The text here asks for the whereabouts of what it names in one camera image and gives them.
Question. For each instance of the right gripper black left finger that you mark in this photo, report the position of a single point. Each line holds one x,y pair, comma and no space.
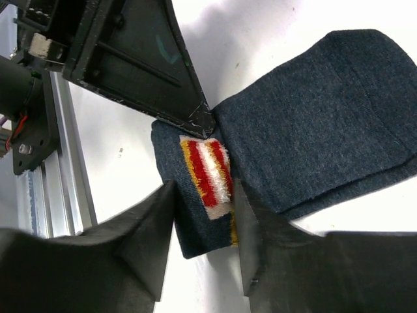
116,266

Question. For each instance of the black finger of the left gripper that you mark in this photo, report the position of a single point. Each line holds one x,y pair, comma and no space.
133,53

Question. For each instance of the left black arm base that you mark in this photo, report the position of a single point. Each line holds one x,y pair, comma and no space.
38,136

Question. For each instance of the navy cartoon sock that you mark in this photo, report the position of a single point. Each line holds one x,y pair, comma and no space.
330,125

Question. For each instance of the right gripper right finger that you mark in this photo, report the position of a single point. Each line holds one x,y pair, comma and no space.
285,269

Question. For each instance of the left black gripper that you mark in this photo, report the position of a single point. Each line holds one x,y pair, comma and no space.
52,34

